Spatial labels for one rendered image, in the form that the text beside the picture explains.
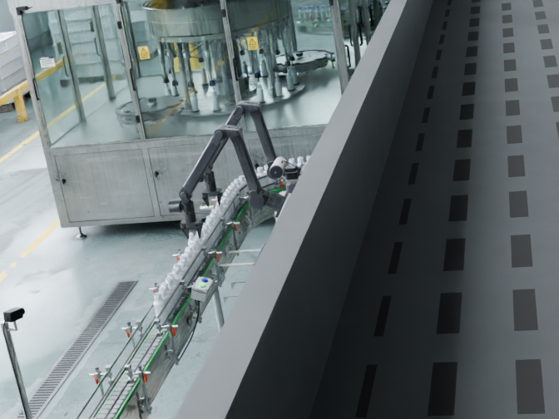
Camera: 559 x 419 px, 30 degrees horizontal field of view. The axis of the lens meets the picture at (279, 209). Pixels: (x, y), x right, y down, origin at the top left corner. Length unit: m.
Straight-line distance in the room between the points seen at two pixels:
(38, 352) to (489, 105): 7.26
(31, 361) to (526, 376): 7.40
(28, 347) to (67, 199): 2.14
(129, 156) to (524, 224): 8.88
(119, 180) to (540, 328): 9.07
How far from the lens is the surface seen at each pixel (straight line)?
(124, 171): 9.34
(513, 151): 0.52
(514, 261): 0.40
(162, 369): 5.19
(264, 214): 7.03
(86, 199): 9.57
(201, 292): 5.43
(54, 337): 7.96
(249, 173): 5.20
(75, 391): 7.12
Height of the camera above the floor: 3.26
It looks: 20 degrees down
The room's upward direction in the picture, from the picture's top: 9 degrees counter-clockwise
